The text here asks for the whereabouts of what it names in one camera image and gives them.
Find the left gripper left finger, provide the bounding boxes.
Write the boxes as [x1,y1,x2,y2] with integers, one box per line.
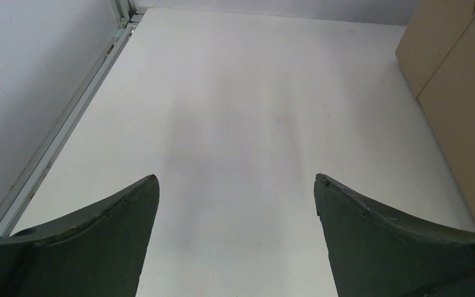
[0,174,160,296]

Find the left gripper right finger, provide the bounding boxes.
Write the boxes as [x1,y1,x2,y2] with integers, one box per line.
[314,174,475,296]

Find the tan plastic tool bin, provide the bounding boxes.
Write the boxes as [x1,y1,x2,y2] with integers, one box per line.
[395,1,475,221]

